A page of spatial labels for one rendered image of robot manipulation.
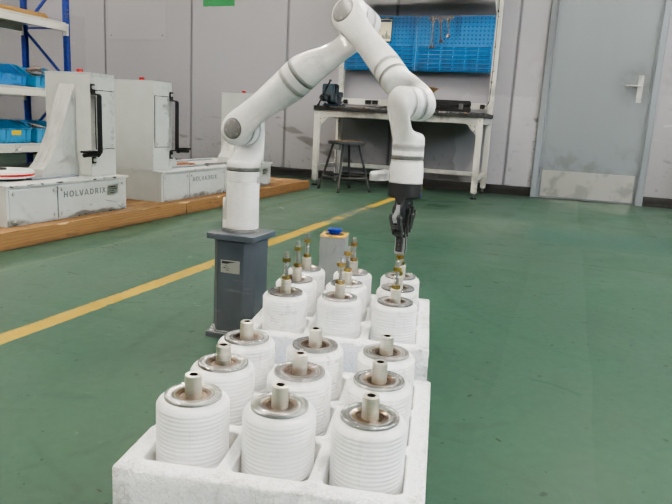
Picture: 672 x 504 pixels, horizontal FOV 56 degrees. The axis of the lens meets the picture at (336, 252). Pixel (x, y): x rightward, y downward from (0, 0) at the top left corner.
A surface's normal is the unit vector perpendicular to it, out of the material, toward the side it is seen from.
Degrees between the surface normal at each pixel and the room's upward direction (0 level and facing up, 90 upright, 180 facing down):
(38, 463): 0
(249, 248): 92
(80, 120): 90
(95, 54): 90
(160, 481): 90
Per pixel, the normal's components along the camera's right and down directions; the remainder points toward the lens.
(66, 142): 0.94, 0.12
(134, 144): -0.34, 0.17
